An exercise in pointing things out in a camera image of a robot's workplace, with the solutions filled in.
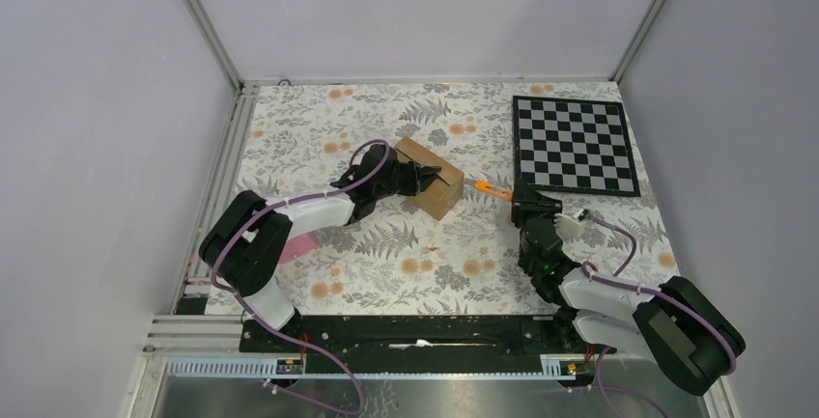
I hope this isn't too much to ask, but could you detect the pink plastic bag package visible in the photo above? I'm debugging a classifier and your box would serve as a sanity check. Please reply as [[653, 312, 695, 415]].
[[278, 233, 318, 264]]

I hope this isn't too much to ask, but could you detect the brown cardboard express box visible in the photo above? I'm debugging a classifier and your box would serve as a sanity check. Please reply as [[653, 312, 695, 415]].
[[394, 137, 465, 221]]

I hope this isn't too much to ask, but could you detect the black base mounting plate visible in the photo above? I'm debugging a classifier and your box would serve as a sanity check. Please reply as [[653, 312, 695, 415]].
[[240, 315, 603, 371]]

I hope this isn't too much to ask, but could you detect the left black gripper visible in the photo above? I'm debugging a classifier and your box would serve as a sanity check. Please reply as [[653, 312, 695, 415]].
[[374, 160, 441, 201]]

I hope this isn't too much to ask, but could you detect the grey slotted cable duct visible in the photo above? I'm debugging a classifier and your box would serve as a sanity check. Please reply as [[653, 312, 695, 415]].
[[165, 355, 577, 381]]

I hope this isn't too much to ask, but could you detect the floral patterned table mat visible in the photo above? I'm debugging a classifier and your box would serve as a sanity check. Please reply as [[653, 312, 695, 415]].
[[235, 82, 677, 315]]

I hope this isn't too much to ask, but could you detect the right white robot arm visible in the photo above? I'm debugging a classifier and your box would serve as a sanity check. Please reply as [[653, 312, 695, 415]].
[[508, 178, 747, 396]]

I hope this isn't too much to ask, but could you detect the orange black utility knife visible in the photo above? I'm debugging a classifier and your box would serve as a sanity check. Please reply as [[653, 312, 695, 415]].
[[465, 179, 514, 202]]

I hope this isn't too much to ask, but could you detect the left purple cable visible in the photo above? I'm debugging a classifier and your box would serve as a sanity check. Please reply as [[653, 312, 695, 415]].
[[210, 140, 393, 416]]

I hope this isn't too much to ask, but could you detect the black white chessboard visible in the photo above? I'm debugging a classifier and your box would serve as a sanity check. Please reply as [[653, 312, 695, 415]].
[[511, 96, 641, 197]]

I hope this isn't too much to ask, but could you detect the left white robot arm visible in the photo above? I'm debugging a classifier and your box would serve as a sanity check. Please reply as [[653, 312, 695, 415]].
[[198, 140, 442, 351]]

